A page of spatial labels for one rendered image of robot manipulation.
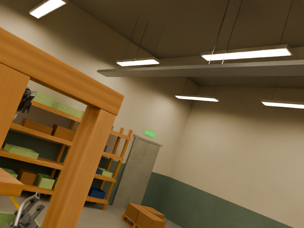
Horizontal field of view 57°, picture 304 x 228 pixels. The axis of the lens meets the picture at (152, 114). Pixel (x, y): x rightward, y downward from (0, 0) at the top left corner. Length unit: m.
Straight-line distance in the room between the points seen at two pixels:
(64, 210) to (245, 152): 7.33
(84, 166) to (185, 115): 8.71
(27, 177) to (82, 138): 5.69
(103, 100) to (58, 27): 6.29
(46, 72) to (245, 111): 7.90
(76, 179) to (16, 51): 0.49
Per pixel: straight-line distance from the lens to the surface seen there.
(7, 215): 2.57
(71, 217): 1.16
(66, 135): 6.83
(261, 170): 7.88
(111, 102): 1.11
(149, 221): 6.54
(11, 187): 0.93
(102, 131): 1.11
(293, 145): 7.72
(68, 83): 0.99
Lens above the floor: 1.75
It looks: 8 degrees up
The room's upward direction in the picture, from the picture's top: 19 degrees clockwise
